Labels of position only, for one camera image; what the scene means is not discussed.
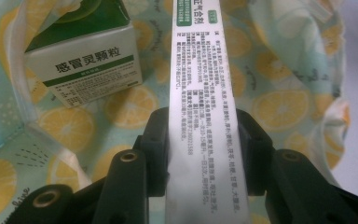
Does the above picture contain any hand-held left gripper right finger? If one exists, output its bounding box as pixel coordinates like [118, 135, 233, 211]
[236, 108, 277, 198]

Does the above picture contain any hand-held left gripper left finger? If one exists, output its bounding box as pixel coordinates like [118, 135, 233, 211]
[133, 106, 171, 199]

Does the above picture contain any tall green white medicine box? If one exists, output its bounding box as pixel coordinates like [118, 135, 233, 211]
[164, 0, 253, 224]

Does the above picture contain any orange slice print bag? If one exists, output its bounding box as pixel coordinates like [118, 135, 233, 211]
[0, 0, 352, 224]

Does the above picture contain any cube green white medicine box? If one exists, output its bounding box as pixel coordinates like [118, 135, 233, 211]
[24, 0, 144, 109]

